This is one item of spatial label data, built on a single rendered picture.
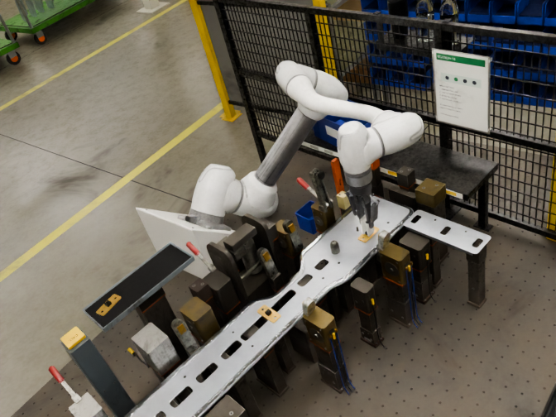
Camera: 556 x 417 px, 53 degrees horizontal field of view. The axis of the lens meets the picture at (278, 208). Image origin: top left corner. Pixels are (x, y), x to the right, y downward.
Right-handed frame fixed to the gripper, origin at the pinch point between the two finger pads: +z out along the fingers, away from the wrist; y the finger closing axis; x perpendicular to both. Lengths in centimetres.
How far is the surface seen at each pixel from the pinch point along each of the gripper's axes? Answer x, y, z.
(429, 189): -25.7, -8.9, -1.4
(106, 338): 82, 78, 34
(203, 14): -141, 273, 10
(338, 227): 2.5, 12.0, 4.6
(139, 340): 82, 23, -7
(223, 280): 49, 22, -3
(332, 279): 23.5, -2.7, 4.5
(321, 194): 1.2, 18.8, -7.6
